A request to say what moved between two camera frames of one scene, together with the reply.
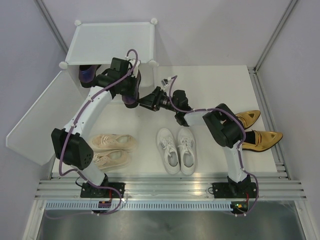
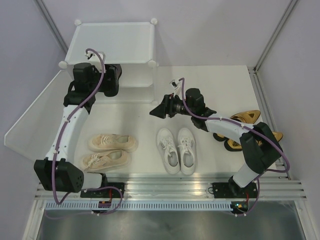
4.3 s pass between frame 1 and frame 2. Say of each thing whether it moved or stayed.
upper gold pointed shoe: stayed
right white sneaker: stayed
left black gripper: moved
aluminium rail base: stayed
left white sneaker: stayed
